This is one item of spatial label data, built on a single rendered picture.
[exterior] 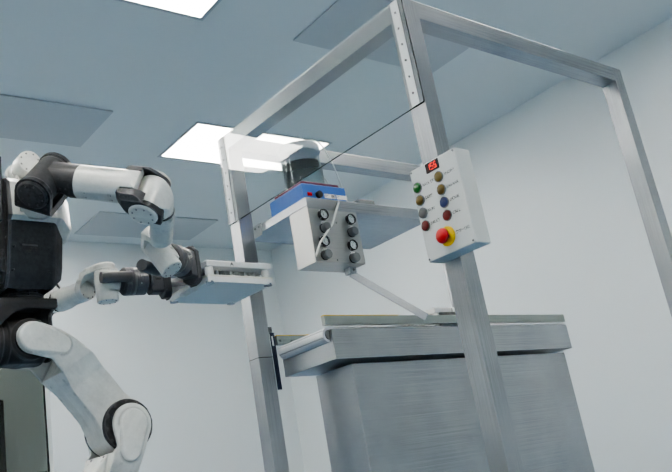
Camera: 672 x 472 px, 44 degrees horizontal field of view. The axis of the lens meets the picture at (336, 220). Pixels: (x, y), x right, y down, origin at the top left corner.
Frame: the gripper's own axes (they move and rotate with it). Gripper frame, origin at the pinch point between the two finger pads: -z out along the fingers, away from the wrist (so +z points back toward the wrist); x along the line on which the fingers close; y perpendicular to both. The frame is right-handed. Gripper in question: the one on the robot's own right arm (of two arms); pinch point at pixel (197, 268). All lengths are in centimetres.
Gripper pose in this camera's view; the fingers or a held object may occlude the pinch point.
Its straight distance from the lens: 263.3
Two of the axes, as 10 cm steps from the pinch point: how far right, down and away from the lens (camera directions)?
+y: 9.3, -2.6, -2.4
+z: -3.0, -2.3, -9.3
